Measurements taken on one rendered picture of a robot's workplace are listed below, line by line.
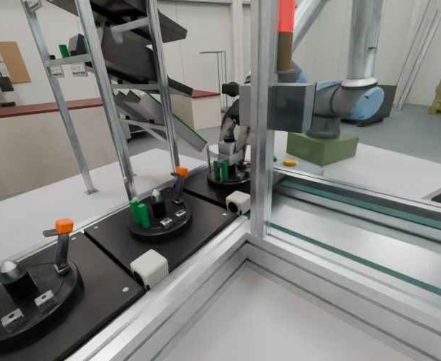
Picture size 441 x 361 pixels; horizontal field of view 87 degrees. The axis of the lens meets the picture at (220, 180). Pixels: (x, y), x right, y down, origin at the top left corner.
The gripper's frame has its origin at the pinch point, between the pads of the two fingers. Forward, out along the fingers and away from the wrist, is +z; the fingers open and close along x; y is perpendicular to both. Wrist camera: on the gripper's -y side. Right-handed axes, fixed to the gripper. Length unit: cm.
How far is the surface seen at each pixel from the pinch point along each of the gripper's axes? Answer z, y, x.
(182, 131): -2.2, 1.6, 21.3
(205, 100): -177, 291, 326
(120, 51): -10.9, -24.9, 23.6
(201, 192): 14.6, -1.5, 1.6
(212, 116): -158, 323, 321
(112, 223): 28.3, -18.1, 8.8
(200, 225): 21.4, -9.7, -8.1
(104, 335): 37.2, -27.4, -13.2
